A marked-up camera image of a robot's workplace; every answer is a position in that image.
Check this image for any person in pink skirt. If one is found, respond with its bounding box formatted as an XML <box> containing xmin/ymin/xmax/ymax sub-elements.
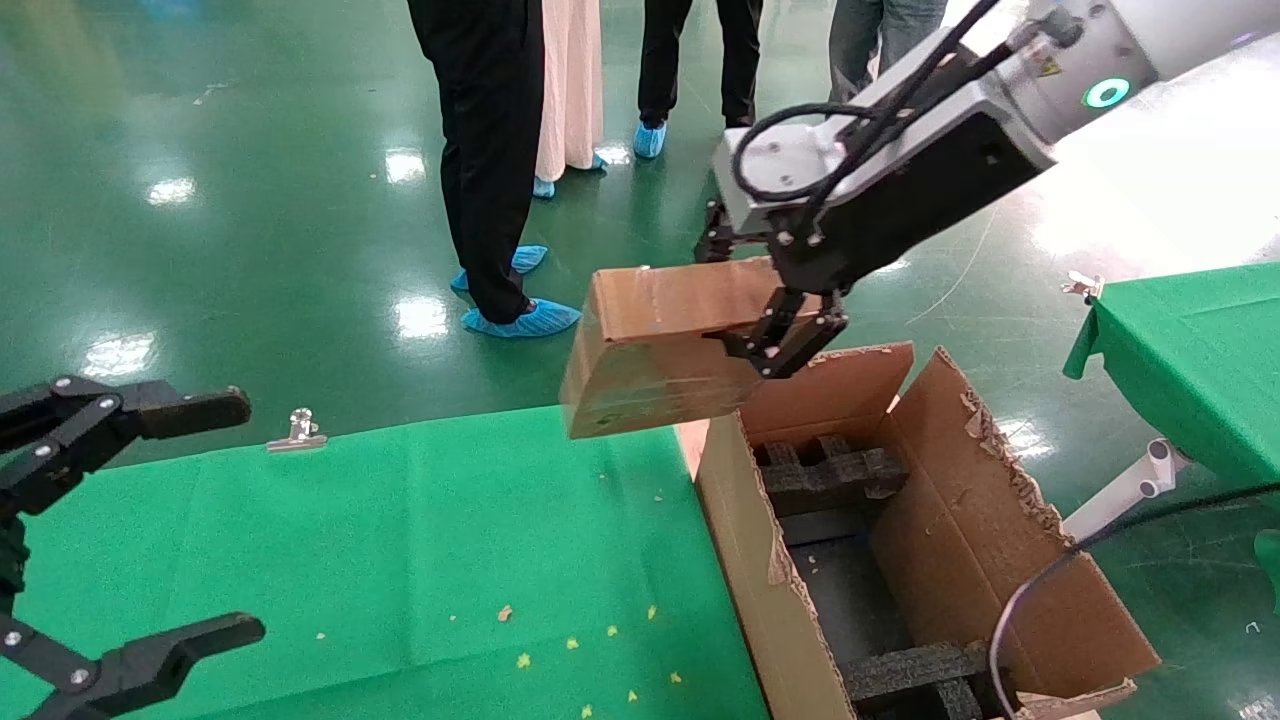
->
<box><xmin>530</xmin><ymin>0</ymin><xmax>609</xmax><ymax>199</ymax></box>

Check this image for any small brown cardboard box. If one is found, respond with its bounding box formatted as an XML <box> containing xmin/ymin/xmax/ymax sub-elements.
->
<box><xmin>560</xmin><ymin>258</ymin><xmax>831</xmax><ymax>441</ymax></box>

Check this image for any small green tablecloth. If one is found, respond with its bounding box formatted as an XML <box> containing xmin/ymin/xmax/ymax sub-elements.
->
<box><xmin>1062</xmin><ymin>262</ymin><xmax>1280</xmax><ymax>491</ymax></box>

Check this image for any silver camera mounting bracket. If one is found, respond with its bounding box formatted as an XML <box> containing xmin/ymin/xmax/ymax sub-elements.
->
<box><xmin>840</xmin><ymin>40</ymin><xmax>1059</xmax><ymax>176</ymax></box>

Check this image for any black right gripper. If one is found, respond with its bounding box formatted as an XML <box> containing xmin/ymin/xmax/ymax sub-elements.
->
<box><xmin>697</xmin><ymin>110</ymin><xmax>1057</xmax><ymax>379</ymax></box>

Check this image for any large green tablecloth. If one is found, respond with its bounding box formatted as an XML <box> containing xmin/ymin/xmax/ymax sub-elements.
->
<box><xmin>0</xmin><ymin>405</ymin><xmax>771</xmax><ymax>720</ymax></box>

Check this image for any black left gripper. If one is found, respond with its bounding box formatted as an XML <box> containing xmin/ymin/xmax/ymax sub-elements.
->
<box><xmin>0</xmin><ymin>375</ymin><xmax>267</xmax><ymax>720</ymax></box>

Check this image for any person in black slim trousers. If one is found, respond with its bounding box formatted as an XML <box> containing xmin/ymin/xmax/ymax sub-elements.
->
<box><xmin>632</xmin><ymin>0</ymin><xmax>766</xmax><ymax>161</ymax></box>

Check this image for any large open cardboard carton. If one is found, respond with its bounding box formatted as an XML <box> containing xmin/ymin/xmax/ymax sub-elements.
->
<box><xmin>693</xmin><ymin>342</ymin><xmax>1163</xmax><ymax>720</ymax></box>

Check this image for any black camera cable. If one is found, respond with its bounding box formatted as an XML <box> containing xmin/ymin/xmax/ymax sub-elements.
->
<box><xmin>733</xmin><ymin>0</ymin><xmax>1280</xmax><ymax>720</ymax></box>

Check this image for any white table leg pipe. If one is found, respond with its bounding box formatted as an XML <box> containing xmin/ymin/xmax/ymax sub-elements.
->
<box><xmin>1062</xmin><ymin>438</ymin><xmax>1191</xmax><ymax>546</ymax></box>

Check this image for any person in grey jeans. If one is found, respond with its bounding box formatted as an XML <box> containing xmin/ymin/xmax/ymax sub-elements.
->
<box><xmin>828</xmin><ymin>0</ymin><xmax>949</xmax><ymax>106</ymax></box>

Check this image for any person in black wide trousers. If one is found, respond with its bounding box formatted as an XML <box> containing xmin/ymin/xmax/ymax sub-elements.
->
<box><xmin>405</xmin><ymin>0</ymin><xmax>583</xmax><ymax>339</ymax></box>

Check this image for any black foam insert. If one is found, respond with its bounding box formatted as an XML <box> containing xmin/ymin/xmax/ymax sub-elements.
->
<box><xmin>840</xmin><ymin>640</ymin><xmax>1006</xmax><ymax>720</ymax></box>
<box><xmin>755</xmin><ymin>435</ymin><xmax>911</xmax><ymax>518</ymax></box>

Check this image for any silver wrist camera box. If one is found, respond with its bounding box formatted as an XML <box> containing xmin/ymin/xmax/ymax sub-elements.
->
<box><xmin>712</xmin><ymin>105</ymin><xmax>873</xmax><ymax>237</ymax></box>

